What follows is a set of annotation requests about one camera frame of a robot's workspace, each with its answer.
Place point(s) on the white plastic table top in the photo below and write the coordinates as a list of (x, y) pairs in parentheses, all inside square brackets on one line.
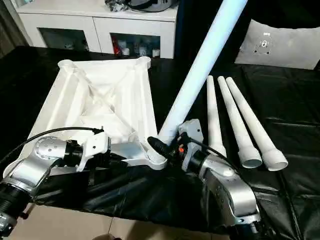
[(75, 105)]

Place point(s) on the white plastic table leg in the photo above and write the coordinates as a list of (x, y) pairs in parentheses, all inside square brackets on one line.
[(198, 75), (236, 120), (215, 120), (252, 120)]

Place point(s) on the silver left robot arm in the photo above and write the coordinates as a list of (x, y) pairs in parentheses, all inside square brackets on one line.
[(27, 170)]

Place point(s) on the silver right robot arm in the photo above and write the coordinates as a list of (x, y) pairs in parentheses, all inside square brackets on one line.
[(225, 185)]

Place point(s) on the black mat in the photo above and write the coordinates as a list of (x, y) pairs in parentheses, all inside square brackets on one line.
[(295, 125)]

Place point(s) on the white cabinet with glass doors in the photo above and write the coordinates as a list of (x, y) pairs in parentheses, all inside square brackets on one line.
[(75, 22)]

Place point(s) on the grey round appliance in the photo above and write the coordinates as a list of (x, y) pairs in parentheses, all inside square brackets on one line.
[(150, 6)]

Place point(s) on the grey curtain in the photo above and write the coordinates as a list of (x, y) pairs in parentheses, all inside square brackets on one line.
[(7, 25)]

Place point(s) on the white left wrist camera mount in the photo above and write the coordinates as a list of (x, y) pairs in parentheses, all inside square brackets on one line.
[(96, 147)]

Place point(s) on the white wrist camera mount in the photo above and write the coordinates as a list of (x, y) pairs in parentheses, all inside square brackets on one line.
[(190, 130), (96, 147)]

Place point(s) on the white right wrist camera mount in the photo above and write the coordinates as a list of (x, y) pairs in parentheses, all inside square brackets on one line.
[(190, 130)]

